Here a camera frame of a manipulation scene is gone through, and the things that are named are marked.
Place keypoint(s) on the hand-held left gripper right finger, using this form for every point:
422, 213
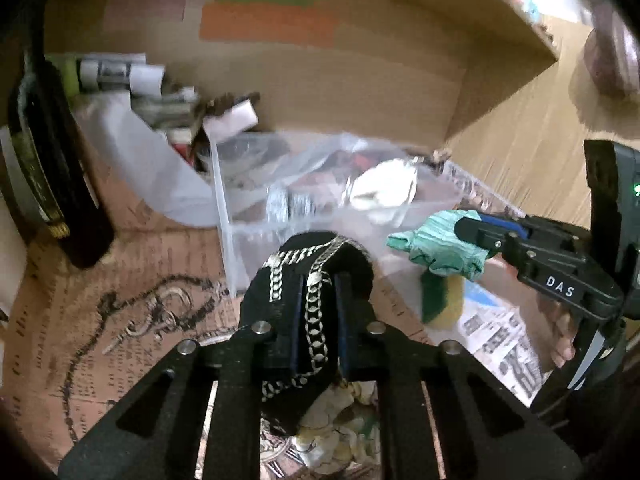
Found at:
342, 320

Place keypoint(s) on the white plastic bag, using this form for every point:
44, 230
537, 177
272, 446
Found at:
150, 170

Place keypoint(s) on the brown printed table cover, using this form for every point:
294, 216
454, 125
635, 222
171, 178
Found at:
150, 300

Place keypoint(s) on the floral patterned cloth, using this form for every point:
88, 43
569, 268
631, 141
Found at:
330, 430

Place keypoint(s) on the black bottle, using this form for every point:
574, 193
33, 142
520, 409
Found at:
55, 170

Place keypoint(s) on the purple round object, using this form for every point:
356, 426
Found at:
610, 55

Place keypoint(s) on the white paper roll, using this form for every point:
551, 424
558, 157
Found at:
120, 76

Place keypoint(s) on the green crinkled cloth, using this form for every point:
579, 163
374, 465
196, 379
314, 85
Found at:
442, 245

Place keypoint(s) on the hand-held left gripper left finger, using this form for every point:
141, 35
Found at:
295, 320

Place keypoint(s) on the small white box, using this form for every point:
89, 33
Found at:
231, 117

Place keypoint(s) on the clear plastic box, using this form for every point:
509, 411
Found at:
325, 200

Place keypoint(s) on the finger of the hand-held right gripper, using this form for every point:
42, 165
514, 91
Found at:
505, 224
477, 237

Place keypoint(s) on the yellow and green sponge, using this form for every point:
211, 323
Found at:
442, 302

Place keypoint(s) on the orange paper label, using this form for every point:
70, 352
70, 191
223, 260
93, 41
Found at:
267, 25

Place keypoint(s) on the newspaper sheet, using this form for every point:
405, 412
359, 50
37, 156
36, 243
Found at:
505, 345

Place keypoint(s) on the person's right hand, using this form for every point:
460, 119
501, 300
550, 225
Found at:
560, 332

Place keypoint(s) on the pink paper label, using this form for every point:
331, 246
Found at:
147, 10

